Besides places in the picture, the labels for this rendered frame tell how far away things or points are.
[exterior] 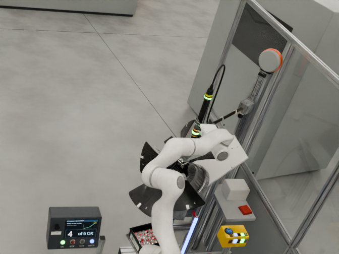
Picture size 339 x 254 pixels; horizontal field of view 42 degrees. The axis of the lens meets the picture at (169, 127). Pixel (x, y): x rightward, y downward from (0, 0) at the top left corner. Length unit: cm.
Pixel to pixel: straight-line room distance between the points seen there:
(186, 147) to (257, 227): 143
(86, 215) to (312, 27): 288
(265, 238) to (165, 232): 135
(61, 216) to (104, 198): 198
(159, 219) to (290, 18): 301
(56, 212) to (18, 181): 202
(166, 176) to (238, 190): 139
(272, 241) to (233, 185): 48
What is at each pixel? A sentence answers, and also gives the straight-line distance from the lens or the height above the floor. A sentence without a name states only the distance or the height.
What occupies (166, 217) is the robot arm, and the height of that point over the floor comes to 153.
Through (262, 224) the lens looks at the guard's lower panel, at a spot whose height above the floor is 85.
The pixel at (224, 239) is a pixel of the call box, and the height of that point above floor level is 105.
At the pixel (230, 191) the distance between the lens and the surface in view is 328.
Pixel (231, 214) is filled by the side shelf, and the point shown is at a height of 86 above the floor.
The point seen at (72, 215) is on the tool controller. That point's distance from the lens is 235.
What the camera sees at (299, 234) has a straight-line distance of 297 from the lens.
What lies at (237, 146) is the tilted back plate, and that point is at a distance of 304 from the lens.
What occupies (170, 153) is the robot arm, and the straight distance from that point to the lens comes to 203.
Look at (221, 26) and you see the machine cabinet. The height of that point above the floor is 125.
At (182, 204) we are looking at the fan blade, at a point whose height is 116.
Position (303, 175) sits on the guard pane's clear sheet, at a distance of 294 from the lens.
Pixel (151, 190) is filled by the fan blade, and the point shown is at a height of 104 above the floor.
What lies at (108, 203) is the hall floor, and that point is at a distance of 425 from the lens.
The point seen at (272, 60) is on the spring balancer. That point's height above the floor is 190.
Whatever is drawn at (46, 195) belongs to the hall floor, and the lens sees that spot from 423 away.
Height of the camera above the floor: 294
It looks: 32 degrees down
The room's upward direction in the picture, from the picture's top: 17 degrees clockwise
